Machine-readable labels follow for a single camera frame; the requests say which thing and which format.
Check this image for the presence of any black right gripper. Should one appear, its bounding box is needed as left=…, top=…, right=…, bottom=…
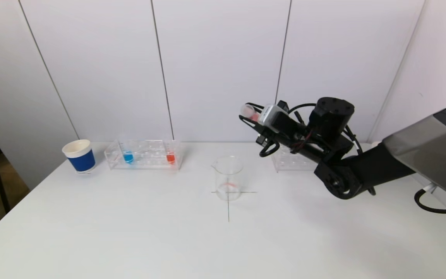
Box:
left=239, top=102, right=308, bottom=148

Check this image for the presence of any red liquid test tube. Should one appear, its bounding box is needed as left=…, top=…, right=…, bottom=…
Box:
left=240, top=103, right=261, bottom=122

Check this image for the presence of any clear acrylic test tube rack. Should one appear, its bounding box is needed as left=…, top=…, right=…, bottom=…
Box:
left=105, top=139, right=183, bottom=171
left=271, top=144, right=320, bottom=172

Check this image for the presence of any clear glass beaker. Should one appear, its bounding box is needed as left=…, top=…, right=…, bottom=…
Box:
left=211, top=156, right=243, bottom=202

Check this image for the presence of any test tube with orange-red pigment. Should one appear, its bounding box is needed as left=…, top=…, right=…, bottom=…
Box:
left=165, top=139, right=177, bottom=165

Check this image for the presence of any test tube with blue pigment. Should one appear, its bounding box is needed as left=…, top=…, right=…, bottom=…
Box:
left=119, top=136, right=135, bottom=164

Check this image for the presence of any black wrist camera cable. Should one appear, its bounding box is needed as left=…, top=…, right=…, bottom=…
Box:
left=259, top=102, right=317, bottom=158

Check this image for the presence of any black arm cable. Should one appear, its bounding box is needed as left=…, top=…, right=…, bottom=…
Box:
left=414, top=185, right=446, bottom=214

